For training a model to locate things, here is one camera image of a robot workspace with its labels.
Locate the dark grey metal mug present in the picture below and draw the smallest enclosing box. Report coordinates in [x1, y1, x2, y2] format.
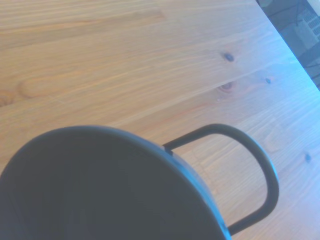
[0, 123, 280, 240]

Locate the white slotted plastic crate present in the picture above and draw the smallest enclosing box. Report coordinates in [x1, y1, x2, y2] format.
[292, 7, 320, 48]

